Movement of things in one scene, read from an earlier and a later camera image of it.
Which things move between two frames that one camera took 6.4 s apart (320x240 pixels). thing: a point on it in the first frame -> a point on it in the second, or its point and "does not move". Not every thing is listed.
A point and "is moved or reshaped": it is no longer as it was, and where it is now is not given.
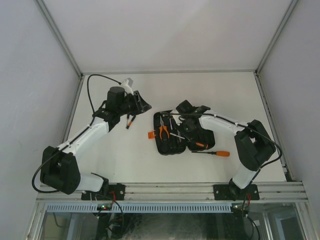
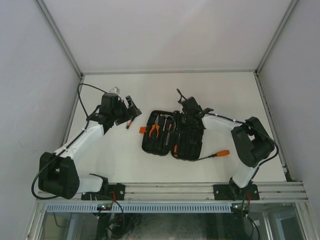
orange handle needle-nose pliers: x=165 y=127 -> x=156 y=125
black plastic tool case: x=171 y=139 is moved or reshaped
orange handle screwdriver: x=218 y=153 is moved or reshaped
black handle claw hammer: x=171 y=122 -> x=166 y=116
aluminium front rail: x=284 y=191 does not move
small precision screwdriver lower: x=132 y=120 does not move
